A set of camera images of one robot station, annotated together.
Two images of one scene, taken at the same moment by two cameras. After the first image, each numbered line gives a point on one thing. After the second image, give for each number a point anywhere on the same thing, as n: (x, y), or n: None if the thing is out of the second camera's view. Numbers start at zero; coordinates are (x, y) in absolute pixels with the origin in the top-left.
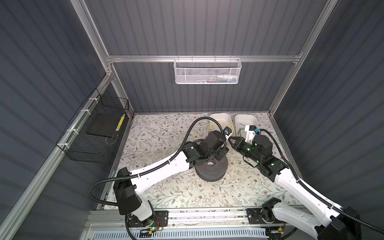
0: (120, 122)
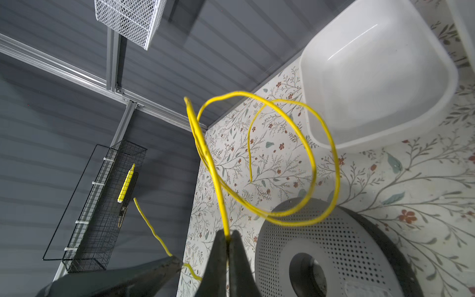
0: (126, 184)
